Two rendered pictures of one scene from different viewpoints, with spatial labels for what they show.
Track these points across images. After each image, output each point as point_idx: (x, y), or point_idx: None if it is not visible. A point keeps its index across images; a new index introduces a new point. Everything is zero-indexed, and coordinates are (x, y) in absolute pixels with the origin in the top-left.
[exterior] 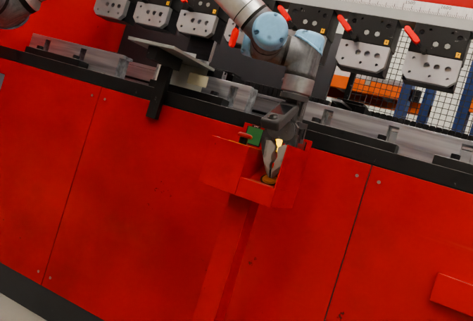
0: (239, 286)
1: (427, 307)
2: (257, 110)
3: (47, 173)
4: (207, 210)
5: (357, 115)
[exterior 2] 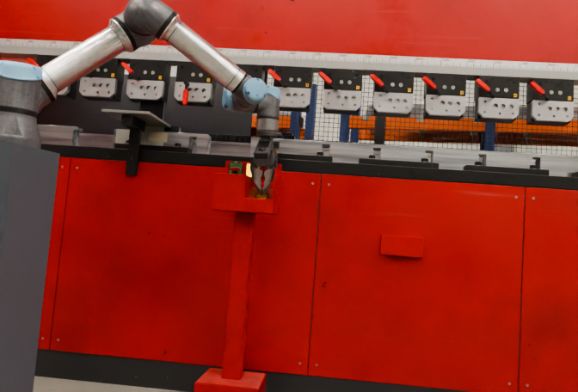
0: None
1: (379, 260)
2: None
3: None
4: (200, 238)
5: (298, 142)
